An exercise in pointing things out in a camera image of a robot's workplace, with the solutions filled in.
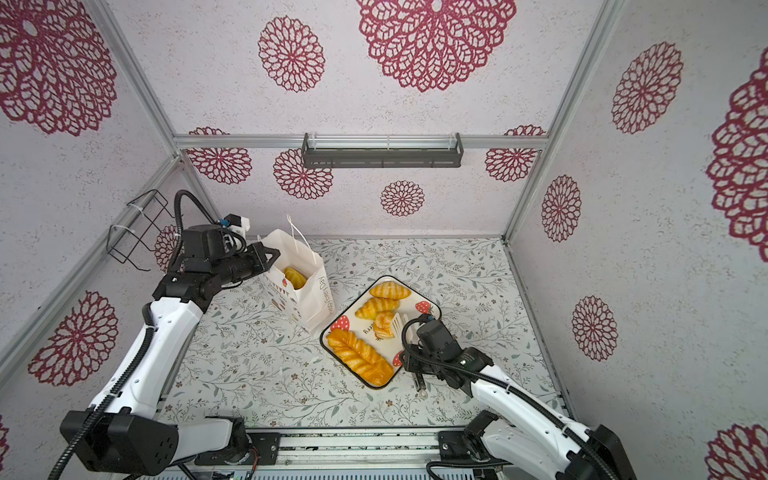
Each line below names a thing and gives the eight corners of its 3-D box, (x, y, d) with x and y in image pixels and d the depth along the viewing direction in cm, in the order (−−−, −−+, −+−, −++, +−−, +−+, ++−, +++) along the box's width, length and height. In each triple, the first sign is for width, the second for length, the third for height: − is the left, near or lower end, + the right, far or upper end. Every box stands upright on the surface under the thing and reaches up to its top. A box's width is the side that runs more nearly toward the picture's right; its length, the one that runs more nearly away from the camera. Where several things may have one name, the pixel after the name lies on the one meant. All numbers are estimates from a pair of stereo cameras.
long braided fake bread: (322, 346, 93) (320, 341, 90) (340, 328, 97) (339, 323, 94) (378, 395, 84) (378, 391, 81) (396, 372, 88) (396, 368, 85)
